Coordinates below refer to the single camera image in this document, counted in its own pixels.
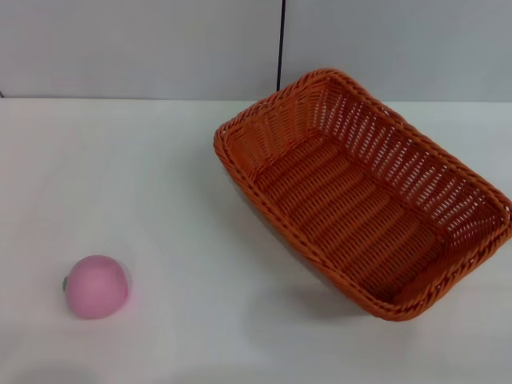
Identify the orange woven plastic basket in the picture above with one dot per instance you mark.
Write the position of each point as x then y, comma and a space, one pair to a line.
344, 208

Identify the pink toy peach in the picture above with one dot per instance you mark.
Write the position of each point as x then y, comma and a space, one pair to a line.
96, 288

